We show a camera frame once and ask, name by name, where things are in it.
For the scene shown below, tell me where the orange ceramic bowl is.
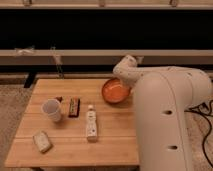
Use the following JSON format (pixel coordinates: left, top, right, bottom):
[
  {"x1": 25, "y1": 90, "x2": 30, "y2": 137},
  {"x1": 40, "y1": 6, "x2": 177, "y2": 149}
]
[{"x1": 101, "y1": 78, "x2": 131, "y2": 104}]

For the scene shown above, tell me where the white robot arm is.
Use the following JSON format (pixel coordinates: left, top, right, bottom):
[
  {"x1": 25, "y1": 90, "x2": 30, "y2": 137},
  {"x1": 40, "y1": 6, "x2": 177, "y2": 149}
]
[{"x1": 113, "y1": 55, "x2": 212, "y2": 171}]

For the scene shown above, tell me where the white squeeze bottle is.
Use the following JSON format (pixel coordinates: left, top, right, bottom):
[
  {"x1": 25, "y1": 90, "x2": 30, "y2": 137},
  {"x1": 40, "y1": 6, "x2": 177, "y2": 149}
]
[{"x1": 86, "y1": 105, "x2": 98, "y2": 142}]

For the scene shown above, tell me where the dark chocolate bar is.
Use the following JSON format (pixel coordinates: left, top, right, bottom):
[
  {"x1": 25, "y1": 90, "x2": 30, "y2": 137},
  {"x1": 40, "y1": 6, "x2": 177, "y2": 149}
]
[{"x1": 68, "y1": 98, "x2": 80, "y2": 118}]

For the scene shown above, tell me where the wooden table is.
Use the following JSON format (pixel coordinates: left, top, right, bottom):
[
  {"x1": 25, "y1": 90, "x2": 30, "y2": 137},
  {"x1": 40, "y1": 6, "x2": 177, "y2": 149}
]
[{"x1": 5, "y1": 79, "x2": 139, "y2": 167}]

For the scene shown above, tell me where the white plastic cup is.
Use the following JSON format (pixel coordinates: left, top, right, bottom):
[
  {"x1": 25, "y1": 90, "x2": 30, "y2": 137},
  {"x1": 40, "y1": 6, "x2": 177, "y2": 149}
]
[{"x1": 41, "y1": 99, "x2": 62, "y2": 122}]

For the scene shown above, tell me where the white wrapped sponge pack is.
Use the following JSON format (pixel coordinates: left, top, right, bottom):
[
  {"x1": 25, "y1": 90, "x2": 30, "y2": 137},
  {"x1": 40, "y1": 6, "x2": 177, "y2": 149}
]
[{"x1": 33, "y1": 131, "x2": 52, "y2": 153}]

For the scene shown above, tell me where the black cable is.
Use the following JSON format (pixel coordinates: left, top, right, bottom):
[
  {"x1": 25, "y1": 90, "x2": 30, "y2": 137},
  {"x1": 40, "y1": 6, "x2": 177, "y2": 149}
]
[{"x1": 185, "y1": 99, "x2": 213, "y2": 169}]

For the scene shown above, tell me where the grey bench rail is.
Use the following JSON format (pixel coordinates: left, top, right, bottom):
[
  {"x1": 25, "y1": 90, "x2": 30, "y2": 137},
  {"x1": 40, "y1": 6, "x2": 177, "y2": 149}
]
[{"x1": 0, "y1": 49, "x2": 213, "y2": 65}]

